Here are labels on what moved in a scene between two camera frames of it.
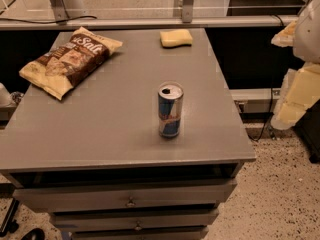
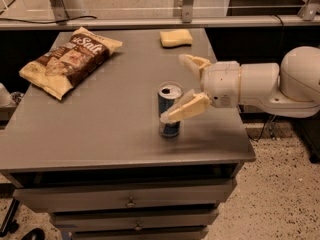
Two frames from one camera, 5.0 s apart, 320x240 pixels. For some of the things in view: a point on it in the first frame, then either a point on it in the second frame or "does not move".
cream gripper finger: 286,37 → 195,64
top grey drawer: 123,195 does not move
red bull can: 170,109 does not move
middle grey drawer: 76,221 does not move
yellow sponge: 175,38 does not move
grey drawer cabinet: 94,159 does not move
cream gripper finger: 300,89 → 188,104
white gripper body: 308,34 → 221,82
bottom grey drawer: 157,233 does not move
